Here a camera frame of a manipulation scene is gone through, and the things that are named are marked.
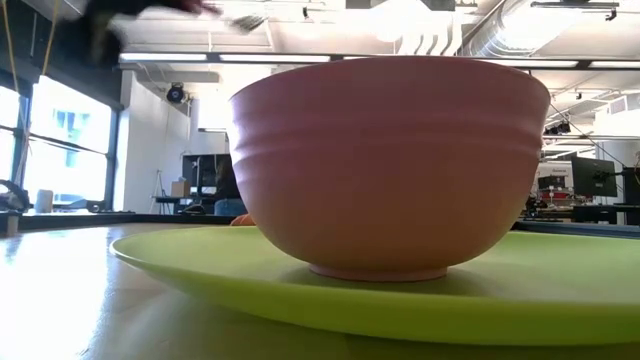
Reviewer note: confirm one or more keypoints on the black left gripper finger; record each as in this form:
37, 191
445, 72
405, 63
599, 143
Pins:
192, 6

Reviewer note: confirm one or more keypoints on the metal fork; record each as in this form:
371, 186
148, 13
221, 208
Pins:
246, 22

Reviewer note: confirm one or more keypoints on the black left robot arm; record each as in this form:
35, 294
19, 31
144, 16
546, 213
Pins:
12, 197

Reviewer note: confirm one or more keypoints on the long ceiling light strip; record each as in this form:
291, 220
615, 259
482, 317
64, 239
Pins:
225, 58

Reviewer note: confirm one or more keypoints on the black hanging spotlight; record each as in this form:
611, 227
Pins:
175, 93

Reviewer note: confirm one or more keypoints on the white tripod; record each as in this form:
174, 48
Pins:
159, 192

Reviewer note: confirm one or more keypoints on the cardboard box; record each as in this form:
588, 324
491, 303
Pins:
180, 189

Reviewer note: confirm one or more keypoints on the seated person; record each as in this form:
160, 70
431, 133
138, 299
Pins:
227, 190

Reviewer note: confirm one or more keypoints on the white canister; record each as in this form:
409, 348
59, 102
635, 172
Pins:
44, 201

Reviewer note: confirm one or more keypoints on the orange cup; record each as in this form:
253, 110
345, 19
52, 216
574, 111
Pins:
243, 220

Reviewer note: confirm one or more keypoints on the pink bowl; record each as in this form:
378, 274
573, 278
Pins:
390, 170

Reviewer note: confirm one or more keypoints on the black computer monitor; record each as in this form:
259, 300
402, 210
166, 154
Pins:
593, 177

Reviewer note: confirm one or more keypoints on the lime green plate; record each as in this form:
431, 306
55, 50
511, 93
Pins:
525, 300

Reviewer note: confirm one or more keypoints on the silver ceiling air duct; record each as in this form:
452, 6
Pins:
500, 30

